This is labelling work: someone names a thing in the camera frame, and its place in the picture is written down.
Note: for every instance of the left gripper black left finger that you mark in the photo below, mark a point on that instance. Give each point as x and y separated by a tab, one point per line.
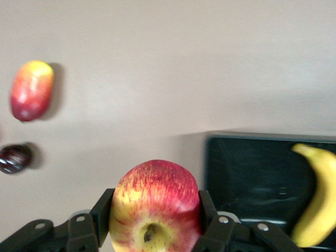
78	233

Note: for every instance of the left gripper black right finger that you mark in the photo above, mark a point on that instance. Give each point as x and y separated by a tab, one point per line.
225	236

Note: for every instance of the black plastic box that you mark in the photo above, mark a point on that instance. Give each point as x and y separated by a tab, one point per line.
252	170

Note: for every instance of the red yellow apple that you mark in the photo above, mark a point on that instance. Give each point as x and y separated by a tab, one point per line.
155	199

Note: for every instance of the yellow banana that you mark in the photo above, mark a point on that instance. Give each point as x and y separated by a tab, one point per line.
320	199

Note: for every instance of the dark purple plum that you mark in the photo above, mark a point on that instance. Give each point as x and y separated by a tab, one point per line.
14	158

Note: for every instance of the red yellow mango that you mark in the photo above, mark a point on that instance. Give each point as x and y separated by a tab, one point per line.
31	92

